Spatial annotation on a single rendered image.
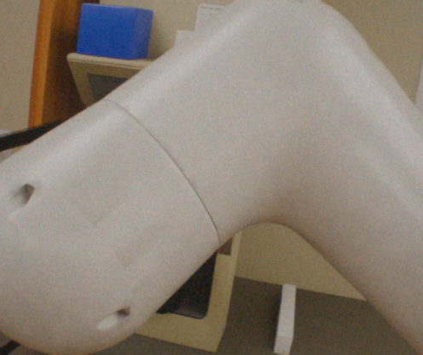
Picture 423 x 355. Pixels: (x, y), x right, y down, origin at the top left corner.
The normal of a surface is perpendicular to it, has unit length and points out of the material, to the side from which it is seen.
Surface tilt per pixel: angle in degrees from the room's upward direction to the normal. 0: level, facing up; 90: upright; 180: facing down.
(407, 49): 90
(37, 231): 60
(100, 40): 90
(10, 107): 90
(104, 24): 90
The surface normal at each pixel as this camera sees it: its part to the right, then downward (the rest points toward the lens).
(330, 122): -0.10, 0.02
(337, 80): 0.16, -0.21
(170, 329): -0.20, 0.24
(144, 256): 0.59, 0.22
